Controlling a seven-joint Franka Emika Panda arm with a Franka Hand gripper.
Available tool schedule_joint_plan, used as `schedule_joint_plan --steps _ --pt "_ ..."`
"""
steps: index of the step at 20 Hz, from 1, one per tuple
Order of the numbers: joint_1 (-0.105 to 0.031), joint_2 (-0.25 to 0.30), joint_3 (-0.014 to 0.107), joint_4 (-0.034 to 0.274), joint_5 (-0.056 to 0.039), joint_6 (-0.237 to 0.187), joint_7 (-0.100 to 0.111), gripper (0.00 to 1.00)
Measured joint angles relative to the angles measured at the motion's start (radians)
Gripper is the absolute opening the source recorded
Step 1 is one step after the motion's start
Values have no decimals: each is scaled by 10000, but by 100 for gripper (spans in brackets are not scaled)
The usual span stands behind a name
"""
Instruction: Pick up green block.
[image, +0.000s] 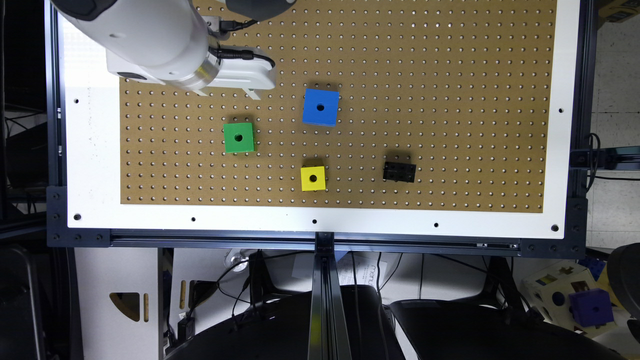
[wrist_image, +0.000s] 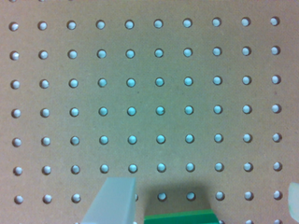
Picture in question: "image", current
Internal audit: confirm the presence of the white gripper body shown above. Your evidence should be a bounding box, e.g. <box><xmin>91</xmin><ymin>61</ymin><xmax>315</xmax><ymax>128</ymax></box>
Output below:
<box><xmin>106</xmin><ymin>50</ymin><xmax>276</xmax><ymax>90</ymax></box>

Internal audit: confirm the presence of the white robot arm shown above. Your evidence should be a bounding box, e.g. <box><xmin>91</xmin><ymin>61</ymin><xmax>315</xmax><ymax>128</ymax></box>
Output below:
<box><xmin>53</xmin><ymin>0</ymin><xmax>295</xmax><ymax>99</ymax></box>

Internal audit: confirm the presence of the green cube block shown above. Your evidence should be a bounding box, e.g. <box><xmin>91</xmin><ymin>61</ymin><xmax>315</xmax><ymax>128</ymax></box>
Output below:
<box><xmin>223</xmin><ymin>122</ymin><xmax>255</xmax><ymax>153</ymax></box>

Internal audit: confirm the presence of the blue cube block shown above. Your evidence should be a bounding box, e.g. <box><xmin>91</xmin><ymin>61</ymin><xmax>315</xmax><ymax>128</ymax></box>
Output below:
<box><xmin>302</xmin><ymin>89</ymin><xmax>340</xmax><ymax>127</ymax></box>

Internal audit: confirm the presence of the yellow cube block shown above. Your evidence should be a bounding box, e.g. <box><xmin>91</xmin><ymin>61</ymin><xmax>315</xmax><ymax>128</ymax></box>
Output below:
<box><xmin>300</xmin><ymin>166</ymin><xmax>326</xmax><ymax>192</ymax></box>

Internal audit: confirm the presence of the black block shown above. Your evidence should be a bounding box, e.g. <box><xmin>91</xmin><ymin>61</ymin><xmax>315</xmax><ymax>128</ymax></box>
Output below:
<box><xmin>383</xmin><ymin>162</ymin><xmax>416</xmax><ymax>183</ymax></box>

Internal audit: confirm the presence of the purple cube block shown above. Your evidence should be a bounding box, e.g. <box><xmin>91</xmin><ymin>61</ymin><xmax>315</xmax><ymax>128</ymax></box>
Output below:
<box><xmin>569</xmin><ymin>288</ymin><xmax>614</xmax><ymax>327</ymax></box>

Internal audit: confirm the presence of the brown pegboard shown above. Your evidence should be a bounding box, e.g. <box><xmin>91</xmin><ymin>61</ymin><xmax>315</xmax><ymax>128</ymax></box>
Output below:
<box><xmin>120</xmin><ymin>0</ymin><xmax>558</xmax><ymax>213</ymax></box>

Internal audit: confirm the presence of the white cabinet panel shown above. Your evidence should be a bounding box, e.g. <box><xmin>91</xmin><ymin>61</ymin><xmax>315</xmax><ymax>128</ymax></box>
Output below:
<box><xmin>75</xmin><ymin>248</ymin><xmax>162</xmax><ymax>360</ymax></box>

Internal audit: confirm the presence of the black office chair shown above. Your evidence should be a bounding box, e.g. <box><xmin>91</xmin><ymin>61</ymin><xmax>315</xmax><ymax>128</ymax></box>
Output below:
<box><xmin>169</xmin><ymin>285</ymin><xmax>620</xmax><ymax>360</ymax></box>

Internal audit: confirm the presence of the beige shape sorter box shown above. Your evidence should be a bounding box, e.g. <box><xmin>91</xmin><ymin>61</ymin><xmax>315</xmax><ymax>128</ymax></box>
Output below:
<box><xmin>521</xmin><ymin>260</ymin><xmax>616</xmax><ymax>338</ymax></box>

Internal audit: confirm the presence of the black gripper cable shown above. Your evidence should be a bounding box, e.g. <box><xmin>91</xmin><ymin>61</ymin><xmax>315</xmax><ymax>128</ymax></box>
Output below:
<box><xmin>208</xmin><ymin>18</ymin><xmax>277</xmax><ymax>70</ymax></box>

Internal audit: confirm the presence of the black camera mount rail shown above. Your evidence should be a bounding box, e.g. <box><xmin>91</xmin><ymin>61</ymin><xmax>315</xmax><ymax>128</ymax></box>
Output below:
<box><xmin>307</xmin><ymin>232</ymin><xmax>352</xmax><ymax>360</ymax></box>

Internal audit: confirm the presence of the black aluminium table frame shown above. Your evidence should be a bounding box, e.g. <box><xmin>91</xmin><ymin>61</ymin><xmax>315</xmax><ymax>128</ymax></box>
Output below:
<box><xmin>44</xmin><ymin>3</ymin><xmax>588</xmax><ymax>259</ymax></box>

